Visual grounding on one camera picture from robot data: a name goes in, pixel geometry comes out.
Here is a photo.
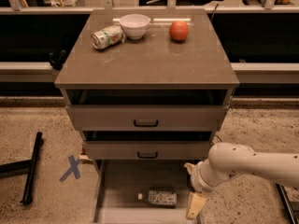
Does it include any orange round fruit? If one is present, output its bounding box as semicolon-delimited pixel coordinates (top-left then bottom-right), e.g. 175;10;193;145
169;21;189;41

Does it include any clear plastic water bottle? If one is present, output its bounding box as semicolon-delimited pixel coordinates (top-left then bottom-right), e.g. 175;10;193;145
137;189;177;207

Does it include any black middle drawer handle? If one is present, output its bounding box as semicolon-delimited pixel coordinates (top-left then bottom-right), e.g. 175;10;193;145
137;152;158;159

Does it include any black drawer handle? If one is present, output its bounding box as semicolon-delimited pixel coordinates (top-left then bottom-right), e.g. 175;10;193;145
134;119;159;128
137;152;158;159

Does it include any top grey drawer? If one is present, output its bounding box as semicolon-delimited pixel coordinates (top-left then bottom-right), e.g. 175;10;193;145
65;89;230;132

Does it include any black clamp on rail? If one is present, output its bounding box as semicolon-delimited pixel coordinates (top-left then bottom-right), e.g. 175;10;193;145
49;50;66;70

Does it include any blue tape cross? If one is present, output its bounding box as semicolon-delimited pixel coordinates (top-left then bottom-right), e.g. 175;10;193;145
59;155;81;182

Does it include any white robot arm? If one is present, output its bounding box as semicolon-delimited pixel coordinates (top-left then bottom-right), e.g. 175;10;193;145
184;143;299;224

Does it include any black left stand leg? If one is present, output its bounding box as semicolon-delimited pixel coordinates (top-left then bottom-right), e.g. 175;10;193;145
0;132;44;205

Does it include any black top drawer handle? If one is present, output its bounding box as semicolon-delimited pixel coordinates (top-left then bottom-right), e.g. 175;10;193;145
134;119;159;128

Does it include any grey drawer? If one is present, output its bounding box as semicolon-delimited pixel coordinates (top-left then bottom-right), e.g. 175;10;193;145
65;89;230;132
91;160;200;224
83;131;212;160

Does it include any bottom grey drawer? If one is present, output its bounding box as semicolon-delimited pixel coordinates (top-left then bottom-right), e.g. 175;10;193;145
91;160;200;224

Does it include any middle grey drawer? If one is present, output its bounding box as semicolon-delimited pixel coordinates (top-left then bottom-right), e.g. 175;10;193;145
83;131;212;160

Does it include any black stand leg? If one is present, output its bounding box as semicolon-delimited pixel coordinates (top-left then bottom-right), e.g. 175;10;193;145
0;132;44;205
276;184;299;224

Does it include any green white soda can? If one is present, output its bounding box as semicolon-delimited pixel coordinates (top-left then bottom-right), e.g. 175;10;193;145
92;25;125;49

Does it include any grey drawer cabinet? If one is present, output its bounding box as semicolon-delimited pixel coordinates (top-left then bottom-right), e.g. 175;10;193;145
54;8;240;224

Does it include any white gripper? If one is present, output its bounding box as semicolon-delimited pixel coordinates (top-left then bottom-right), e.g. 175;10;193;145
184;161;214;219

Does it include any white bowl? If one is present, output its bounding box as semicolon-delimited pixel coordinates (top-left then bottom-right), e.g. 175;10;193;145
120;14;150;39

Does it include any black right stand leg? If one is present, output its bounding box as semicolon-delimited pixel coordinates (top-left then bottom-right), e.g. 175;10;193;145
276;184;299;224

